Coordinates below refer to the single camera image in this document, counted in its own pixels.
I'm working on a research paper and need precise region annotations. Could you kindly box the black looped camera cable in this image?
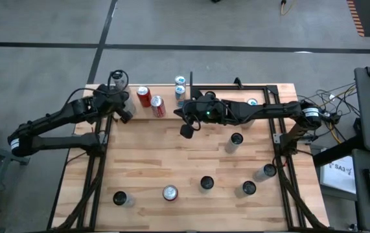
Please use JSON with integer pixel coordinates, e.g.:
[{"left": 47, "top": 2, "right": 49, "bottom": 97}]
[
  {"left": 108, "top": 69, "right": 130, "bottom": 96},
  {"left": 187, "top": 113, "right": 202, "bottom": 133}
]

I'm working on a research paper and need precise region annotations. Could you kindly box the black clamp bracket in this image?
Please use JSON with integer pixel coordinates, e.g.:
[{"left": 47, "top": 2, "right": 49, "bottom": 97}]
[{"left": 233, "top": 76, "right": 246, "bottom": 90}]

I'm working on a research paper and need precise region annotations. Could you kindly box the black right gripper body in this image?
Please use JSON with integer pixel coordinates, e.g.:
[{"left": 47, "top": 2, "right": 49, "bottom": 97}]
[{"left": 180, "top": 89, "right": 226, "bottom": 139}]

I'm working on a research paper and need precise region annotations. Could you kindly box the black desk leg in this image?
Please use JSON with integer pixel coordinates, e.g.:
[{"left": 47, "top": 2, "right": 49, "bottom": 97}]
[{"left": 312, "top": 132, "right": 367, "bottom": 166}]

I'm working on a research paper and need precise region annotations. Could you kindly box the red Coca-Cola can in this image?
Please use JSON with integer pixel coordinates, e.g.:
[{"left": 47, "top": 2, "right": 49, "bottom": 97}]
[
  {"left": 135, "top": 85, "right": 153, "bottom": 108},
  {"left": 150, "top": 95, "right": 167, "bottom": 118}
]

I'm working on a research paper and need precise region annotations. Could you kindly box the grey metal side table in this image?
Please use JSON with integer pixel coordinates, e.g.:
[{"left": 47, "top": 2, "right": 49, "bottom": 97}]
[{"left": 0, "top": 139, "right": 31, "bottom": 233}]

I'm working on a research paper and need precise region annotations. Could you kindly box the tangle of floor cables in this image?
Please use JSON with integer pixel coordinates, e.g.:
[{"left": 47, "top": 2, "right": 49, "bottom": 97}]
[{"left": 296, "top": 82, "right": 359, "bottom": 145}]

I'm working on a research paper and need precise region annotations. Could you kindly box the yellow floor cable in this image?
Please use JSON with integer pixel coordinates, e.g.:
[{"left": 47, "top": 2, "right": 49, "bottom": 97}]
[{"left": 280, "top": 0, "right": 297, "bottom": 16}]

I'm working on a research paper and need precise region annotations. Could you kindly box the white SA3 paper sign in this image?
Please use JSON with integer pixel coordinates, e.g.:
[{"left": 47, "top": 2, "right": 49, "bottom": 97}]
[{"left": 319, "top": 155, "right": 357, "bottom": 195}]

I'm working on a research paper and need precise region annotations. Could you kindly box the black braided cable sleeve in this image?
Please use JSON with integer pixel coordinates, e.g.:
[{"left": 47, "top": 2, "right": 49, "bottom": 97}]
[
  {"left": 54, "top": 161, "right": 106, "bottom": 231},
  {"left": 275, "top": 158, "right": 330, "bottom": 231}
]

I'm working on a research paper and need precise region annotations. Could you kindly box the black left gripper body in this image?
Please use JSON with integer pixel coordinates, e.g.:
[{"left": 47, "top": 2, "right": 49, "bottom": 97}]
[{"left": 93, "top": 84, "right": 133, "bottom": 124}]

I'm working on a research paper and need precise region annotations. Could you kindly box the red Coke Zero Sugar can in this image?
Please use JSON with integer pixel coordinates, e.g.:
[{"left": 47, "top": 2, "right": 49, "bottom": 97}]
[{"left": 162, "top": 184, "right": 179, "bottom": 202}]

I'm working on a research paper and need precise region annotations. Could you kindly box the wooden shelf board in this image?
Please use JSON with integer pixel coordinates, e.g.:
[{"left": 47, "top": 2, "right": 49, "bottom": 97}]
[{"left": 113, "top": 85, "right": 192, "bottom": 121}]

